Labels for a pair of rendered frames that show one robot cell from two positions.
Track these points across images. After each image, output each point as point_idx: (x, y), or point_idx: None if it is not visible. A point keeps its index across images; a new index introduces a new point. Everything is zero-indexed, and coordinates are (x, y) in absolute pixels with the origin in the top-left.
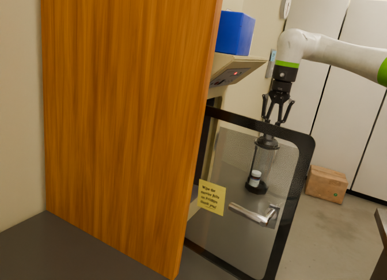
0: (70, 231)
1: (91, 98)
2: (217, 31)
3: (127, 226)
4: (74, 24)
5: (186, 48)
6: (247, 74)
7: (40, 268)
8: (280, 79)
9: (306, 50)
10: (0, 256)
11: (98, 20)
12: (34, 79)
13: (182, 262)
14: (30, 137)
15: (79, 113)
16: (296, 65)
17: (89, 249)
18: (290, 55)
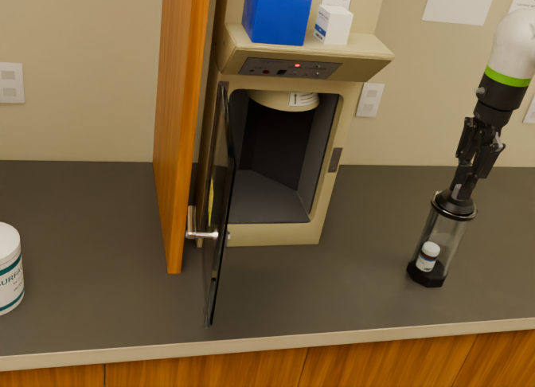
0: (147, 189)
1: (167, 53)
2: (248, 9)
3: (164, 201)
4: None
5: (185, 25)
6: (367, 72)
7: (95, 201)
8: (478, 99)
9: (534, 57)
10: (83, 177)
11: None
12: (159, 20)
13: (197, 269)
14: (148, 79)
15: (164, 66)
16: (509, 80)
17: (142, 210)
18: (498, 60)
